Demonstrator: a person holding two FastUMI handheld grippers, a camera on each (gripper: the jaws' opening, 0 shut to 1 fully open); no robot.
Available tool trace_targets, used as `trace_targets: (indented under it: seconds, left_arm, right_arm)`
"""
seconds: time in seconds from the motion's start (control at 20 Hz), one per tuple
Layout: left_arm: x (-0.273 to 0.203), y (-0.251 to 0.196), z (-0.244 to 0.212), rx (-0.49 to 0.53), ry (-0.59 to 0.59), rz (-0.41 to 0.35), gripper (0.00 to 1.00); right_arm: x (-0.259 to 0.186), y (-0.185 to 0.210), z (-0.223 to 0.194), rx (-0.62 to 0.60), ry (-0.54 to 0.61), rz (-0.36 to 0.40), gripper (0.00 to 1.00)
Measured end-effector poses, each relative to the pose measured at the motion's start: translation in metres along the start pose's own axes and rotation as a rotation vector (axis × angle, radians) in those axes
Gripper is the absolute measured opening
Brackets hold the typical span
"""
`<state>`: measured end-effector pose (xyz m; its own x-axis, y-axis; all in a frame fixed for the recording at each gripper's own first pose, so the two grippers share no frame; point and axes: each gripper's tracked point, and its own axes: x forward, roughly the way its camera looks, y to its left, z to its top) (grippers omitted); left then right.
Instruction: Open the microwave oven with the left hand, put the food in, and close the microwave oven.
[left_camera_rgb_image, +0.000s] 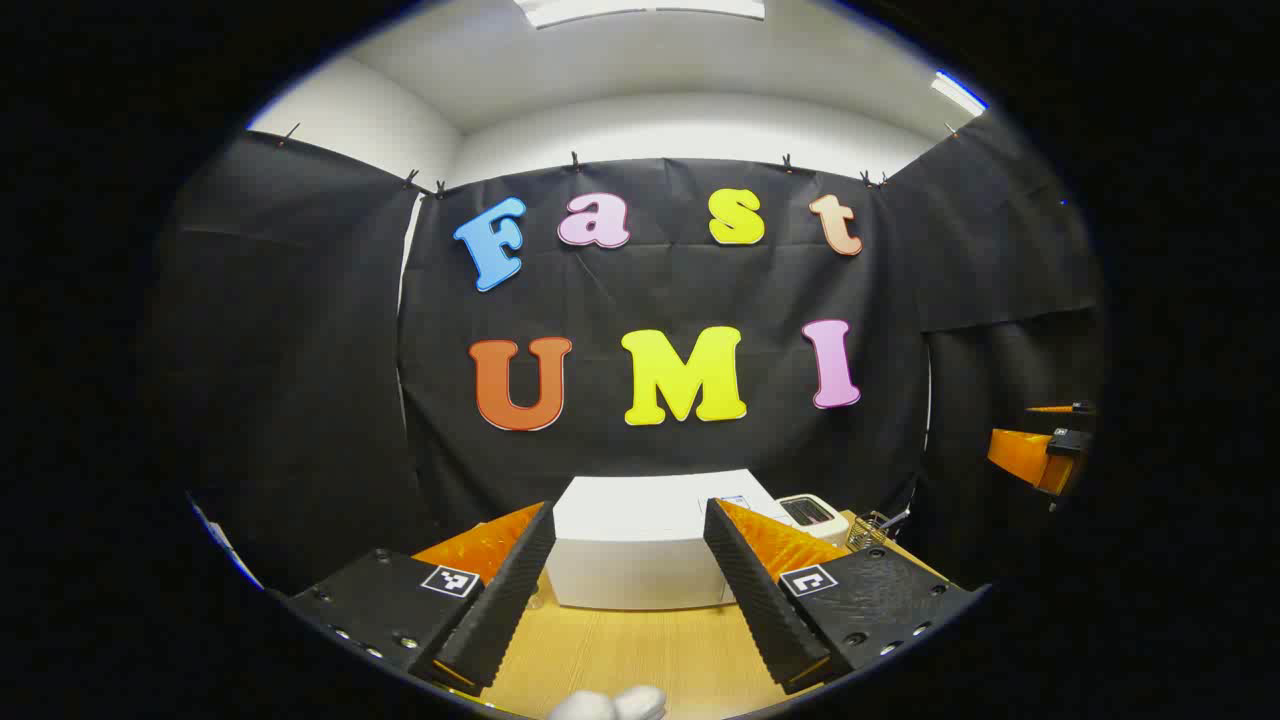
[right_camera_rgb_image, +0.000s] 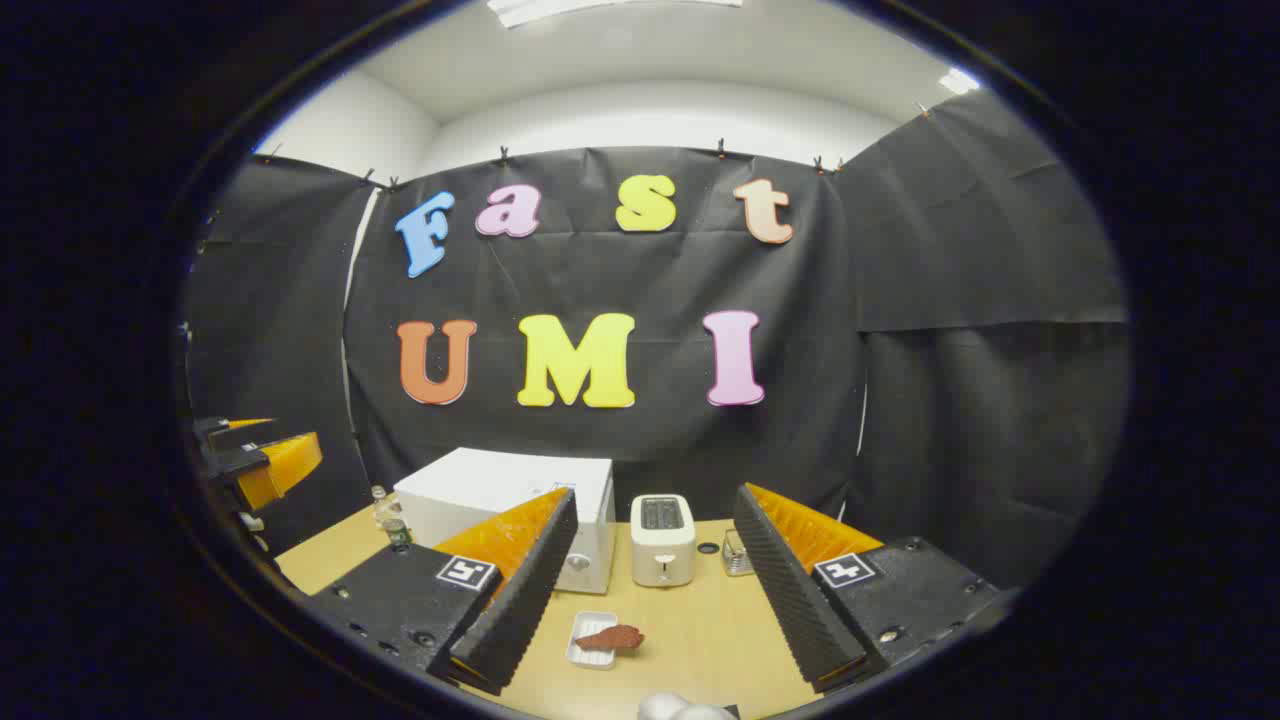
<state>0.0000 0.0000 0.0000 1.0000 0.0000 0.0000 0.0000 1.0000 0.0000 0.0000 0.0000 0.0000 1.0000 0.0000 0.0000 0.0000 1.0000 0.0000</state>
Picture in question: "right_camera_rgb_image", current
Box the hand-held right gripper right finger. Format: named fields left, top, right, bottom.
left=733, top=483, right=1011, bottom=694

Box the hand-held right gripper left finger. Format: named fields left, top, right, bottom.
left=318, top=487, right=579, bottom=696

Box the red meat piece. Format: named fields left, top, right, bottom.
left=574, top=624, right=646, bottom=654

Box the white microwave oven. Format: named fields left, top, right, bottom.
left=393, top=447, right=617, bottom=595

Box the white rectangular plate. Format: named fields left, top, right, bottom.
left=565, top=611, right=621, bottom=669

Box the clear plastic water bottle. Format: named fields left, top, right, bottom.
left=371, top=486, right=413, bottom=548

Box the cream toaster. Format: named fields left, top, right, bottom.
left=630, top=494, right=697, bottom=588

